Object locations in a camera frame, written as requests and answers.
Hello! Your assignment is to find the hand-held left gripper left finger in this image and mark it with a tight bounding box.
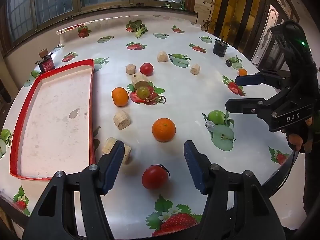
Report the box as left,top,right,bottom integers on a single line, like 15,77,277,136
22,140,125,240

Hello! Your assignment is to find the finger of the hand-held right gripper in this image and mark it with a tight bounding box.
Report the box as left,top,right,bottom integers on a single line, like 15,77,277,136
234,69,292,89
224,92,288,120

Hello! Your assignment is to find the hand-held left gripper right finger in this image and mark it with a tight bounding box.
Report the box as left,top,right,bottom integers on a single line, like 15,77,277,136
183,140,286,240

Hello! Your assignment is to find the red tomato with stem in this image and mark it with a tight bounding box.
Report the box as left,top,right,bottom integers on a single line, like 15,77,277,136
141,164,171,190

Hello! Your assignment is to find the large orange mandarin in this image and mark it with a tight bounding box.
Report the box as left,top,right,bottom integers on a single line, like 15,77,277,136
152,117,176,142

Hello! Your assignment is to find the medium orange mandarin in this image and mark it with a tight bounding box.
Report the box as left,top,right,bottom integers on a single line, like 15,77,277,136
111,87,129,107

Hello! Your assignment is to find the green grape with stem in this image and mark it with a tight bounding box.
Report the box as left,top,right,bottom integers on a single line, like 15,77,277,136
136,86,167,105

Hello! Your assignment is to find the red rimmed white tray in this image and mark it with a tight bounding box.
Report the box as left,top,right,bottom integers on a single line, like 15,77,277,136
9,59,97,180

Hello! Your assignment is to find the person's right forearm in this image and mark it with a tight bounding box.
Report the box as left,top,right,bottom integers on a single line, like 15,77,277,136
302,150,320,214

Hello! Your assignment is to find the person's right hand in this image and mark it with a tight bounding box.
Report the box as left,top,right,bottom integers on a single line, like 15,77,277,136
287,117,313,153

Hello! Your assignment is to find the fruit print tablecloth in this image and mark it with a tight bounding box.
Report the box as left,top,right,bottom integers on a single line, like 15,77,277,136
0,14,299,238

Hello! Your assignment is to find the black cylindrical container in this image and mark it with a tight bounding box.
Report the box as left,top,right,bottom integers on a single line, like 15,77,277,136
212,37,229,57

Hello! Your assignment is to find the patterned glass door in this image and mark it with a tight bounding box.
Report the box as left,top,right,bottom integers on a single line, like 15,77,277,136
251,0,300,68

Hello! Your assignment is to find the green leafy vegetable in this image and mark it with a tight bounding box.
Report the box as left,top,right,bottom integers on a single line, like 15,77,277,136
126,20,148,38

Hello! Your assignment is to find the red labelled jar with cork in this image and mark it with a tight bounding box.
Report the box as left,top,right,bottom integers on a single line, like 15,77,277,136
36,48,56,74

